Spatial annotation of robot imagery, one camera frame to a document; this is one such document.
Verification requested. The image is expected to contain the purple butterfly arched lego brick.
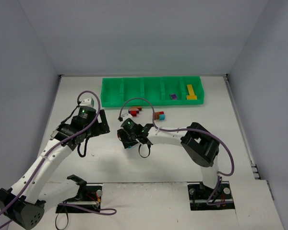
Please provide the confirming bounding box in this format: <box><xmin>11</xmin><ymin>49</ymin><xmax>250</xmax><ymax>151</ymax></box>
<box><xmin>128</xmin><ymin>107</ymin><xmax>140</xmax><ymax>116</ymax></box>

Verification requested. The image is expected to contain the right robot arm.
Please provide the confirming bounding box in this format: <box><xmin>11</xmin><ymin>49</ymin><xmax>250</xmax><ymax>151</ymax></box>
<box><xmin>117</xmin><ymin>118</ymin><xmax>220</xmax><ymax>189</ymax></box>

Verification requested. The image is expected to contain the long yellow lego plate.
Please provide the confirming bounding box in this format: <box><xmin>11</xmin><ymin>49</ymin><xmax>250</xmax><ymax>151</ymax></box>
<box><xmin>186</xmin><ymin>84</ymin><xmax>197</xmax><ymax>100</ymax></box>

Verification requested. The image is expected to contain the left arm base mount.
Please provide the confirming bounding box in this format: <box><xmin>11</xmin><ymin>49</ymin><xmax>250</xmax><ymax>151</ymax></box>
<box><xmin>56</xmin><ymin>174</ymin><xmax>102</xmax><ymax>214</ymax></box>

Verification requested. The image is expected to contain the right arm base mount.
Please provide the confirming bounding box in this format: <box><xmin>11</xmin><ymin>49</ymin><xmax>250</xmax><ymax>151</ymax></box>
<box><xmin>187</xmin><ymin>181</ymin><xmax>235</xmax><ymax>211</ymax></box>

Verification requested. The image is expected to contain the small purple lego brick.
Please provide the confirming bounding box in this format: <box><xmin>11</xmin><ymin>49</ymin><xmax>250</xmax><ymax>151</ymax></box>
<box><xmin>170</xmin><ymin>93</ymin><xmax>178</xmax><ymax>100</ymax></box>

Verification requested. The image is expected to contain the brown lego plate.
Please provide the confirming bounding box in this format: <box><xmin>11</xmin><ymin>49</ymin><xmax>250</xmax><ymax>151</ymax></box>
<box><xmin>153</xmin><ymin>112</ymin><xmax>160</xmax><ymax>120</ymax></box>
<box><xmin>134</xmin><ymin>106</ymin><xmax>142</xmax><ymax>111</ymax></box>

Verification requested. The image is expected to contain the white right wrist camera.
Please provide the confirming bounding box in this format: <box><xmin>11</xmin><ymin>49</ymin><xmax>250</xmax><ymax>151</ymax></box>
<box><xmin>118</xmin><ymin>112</ymin><xmax>132</xmax><ymax>122</ymax></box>

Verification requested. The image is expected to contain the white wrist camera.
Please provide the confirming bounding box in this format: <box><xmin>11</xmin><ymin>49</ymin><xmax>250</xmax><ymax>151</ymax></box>
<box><xmin>118</xmin><ymin>112</ymin><xmax>132</xmax><ymax>122</ymax></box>
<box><xmin>79</xmin><ymin>97</ymin><xmax>94</xmax><ymax>108</ymax></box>

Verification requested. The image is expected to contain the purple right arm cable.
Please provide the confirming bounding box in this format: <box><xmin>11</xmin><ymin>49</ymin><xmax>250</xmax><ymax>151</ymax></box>
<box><xmin>119</xmin><ymin>97</ymin><xmax>235</xmax><ymax>206</ymax></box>

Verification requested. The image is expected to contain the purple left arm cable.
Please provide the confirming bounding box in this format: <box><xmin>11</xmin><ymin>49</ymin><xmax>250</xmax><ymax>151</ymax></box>
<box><xmin>0</xmin><ymin>90</ymin><xmax>117</xmax><ymax>230</ymax></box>

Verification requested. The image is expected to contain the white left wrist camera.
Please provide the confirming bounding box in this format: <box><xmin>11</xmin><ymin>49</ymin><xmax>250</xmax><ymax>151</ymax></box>
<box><xmin>79</xmin><ymin>97</ymin><xmax>94</xmax><ymax>108</ymax></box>

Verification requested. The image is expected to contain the green five-compartment bin tray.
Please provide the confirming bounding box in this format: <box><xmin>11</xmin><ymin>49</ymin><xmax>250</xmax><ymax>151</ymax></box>
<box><xmin>101</xmin><ymin>76</ymin><xmax>204</xmax><ymax>107</ymax></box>

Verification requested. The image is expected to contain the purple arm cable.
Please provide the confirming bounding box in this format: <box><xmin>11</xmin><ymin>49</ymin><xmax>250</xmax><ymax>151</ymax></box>
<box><xmin>119</xmin><ymin>97</ymin><xmax>235</xmax><ymax>206</ymax></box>
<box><xmin>0</xmin><ymin>90</ymin><xmax>117</xmax><ymax>230</ymax></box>

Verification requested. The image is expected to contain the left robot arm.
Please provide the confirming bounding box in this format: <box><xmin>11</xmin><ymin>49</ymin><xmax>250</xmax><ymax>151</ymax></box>
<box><xmin>0</xmin><ymin>106</ymin><xmax>110</xmax><ymax>230</ymax></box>

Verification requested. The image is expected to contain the red lego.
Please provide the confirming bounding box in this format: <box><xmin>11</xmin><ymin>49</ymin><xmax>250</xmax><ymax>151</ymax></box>
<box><xmin>130</xmin><ymin>110</ymin><xmax>139</xmax><ymax>117</ymax></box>

